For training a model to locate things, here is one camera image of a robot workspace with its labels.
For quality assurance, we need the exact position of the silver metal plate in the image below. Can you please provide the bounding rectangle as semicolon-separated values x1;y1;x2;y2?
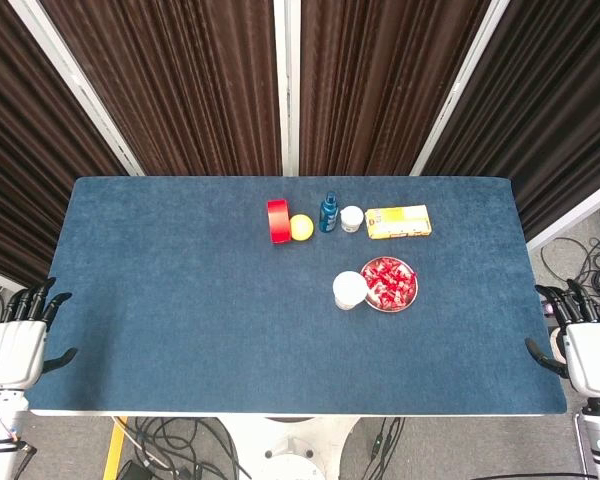
359;256;420;314

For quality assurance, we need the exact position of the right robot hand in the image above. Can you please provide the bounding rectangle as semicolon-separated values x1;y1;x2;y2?
524;278;600;397

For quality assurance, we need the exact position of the white paper cup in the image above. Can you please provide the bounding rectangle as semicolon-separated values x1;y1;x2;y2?
332;270;369;311

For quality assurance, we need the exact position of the blue spray bottle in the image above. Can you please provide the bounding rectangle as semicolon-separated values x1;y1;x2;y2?
318;191;340;233

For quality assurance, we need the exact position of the brown pleated curtain panel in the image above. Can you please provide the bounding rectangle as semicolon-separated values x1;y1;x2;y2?
422;0;600;241
0;0;129;296
299;0;492;176
39;0;283;176

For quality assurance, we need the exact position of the black power adapter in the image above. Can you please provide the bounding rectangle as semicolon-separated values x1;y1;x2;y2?
117;459;154;480

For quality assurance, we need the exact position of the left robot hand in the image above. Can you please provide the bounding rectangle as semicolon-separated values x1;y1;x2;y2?
0;277;79;390

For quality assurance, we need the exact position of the red cylindrical container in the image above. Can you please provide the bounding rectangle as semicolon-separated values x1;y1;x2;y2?
266;199;293;245

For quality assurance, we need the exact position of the small white jar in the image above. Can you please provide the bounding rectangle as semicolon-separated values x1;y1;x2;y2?
339;205;365;234

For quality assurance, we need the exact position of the yellow snack box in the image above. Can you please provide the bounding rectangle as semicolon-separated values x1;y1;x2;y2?
364;204;434;242

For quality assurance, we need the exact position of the yellow ball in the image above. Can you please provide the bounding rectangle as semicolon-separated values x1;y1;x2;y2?
289;214;315;243

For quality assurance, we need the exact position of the blue table cloth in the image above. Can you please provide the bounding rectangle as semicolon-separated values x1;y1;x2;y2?
27;175;567;416

